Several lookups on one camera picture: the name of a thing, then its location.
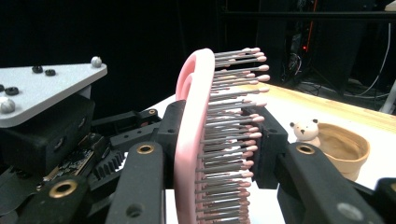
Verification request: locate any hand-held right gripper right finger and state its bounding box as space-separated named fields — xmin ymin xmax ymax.
xmin=242 ymin=106 xmax=386 ymax=224

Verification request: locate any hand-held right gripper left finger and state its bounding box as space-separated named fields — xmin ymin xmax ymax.
xmin=106 ymin=100 xmax=187 ymax=224

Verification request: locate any pink hairbrush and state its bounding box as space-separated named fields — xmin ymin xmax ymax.
xmin=173 ymin=47 xmax=271 ymax=224

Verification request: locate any wooden cup with bear figure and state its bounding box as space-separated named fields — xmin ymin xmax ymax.
xmin=290 ymin=119 xmax=372 ymax=182

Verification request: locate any black computer tower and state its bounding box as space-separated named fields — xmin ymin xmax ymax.
xmin=257 ymin=0 xmax=316 ymax=86

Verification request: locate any bundle of black floor cables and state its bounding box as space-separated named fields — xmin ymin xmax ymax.
xmin=281 ymin=52 xmax=396 ymax=102

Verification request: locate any white metal table frame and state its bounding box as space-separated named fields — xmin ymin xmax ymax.
xmin=378 ymin=77 xmax=396 ymax=115

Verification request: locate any white cable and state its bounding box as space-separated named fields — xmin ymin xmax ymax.
xmin=357 ymin=21 xmax=392 ymax=98

